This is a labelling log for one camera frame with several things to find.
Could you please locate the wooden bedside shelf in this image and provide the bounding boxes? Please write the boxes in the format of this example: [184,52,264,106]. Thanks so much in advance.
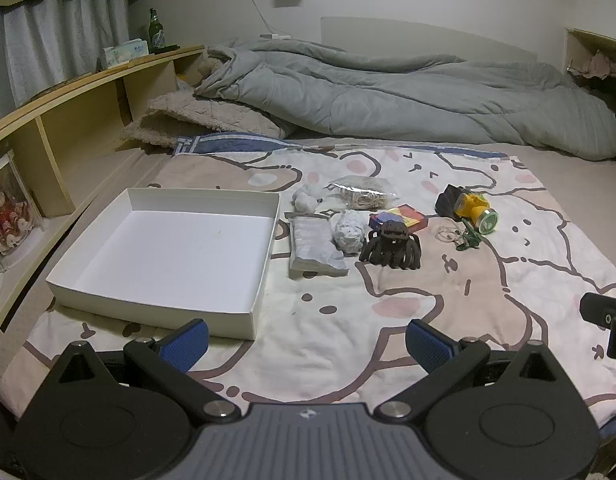
[0,45,206,341]

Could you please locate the beige fuzzy blanket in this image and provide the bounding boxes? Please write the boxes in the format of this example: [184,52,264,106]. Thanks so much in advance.
[120,57,289,148]

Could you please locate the bag of rubber bands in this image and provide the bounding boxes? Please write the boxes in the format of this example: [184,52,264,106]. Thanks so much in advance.
[325,176,399,211]

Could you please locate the brown hair claw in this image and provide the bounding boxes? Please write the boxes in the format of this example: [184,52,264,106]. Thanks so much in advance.
[359,220,423,271]

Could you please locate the white cable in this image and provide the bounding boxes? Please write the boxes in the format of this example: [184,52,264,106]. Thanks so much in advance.
[238,0,279,38]

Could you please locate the grey duvet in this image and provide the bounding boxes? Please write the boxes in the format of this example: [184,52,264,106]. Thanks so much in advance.
[195,37,616,161]

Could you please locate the colourful card box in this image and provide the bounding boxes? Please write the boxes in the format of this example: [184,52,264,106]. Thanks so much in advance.
[369,204,427,233]

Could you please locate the beige bed sheet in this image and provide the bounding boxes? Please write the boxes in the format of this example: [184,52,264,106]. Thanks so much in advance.
[0,140,616,441]

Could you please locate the dark flat tray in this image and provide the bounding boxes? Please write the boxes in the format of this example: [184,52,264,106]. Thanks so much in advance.
[30,79,80,101]

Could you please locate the bear printed blanket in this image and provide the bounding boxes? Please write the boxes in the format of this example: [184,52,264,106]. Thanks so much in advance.
[25,132,616,428]

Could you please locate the white patterned bag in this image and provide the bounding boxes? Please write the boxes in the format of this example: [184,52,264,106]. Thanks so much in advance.
[333,210,366,253]

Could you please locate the white cardboard box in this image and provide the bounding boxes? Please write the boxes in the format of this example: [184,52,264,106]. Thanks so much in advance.
[45,188,281,341]

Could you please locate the grey foil packet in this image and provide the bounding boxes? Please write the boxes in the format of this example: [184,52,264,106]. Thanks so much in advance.
[288,215,349,278]

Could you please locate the wooden side shelf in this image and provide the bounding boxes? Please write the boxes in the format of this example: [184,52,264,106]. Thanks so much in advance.
[565,27,616,111]

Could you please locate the white cotton ball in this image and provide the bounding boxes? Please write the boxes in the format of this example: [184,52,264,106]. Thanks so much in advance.
[293,185,323,213]

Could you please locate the clear box with teddy bear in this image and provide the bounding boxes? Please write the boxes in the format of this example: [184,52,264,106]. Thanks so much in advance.
[0,150,45,273]

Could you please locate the pink clothes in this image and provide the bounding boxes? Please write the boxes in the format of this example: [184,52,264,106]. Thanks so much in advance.
[568,50,616,81]

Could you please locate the small green clip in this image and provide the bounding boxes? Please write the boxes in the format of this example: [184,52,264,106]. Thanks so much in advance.
[455,230,482,252]

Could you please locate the yellow headlamp with black strap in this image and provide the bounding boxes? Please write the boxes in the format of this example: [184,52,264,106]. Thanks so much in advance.
[435,185,499,236]

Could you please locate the tissue box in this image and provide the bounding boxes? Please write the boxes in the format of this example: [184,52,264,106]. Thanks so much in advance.
[103,40,149,68]

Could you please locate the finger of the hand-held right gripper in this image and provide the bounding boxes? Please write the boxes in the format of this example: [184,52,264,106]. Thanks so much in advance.
[580,292,616,361]

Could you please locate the grey curtain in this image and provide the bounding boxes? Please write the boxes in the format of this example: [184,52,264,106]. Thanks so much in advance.
[0,0,131,126]

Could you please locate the green glass bottle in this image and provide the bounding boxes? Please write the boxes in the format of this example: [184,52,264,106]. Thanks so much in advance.
[147,8,161,54]

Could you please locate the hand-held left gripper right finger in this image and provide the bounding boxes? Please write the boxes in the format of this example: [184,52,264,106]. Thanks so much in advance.
[375,319,571,422]

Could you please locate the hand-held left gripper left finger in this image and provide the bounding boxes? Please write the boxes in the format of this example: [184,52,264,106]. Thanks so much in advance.
[53,319,241,423]

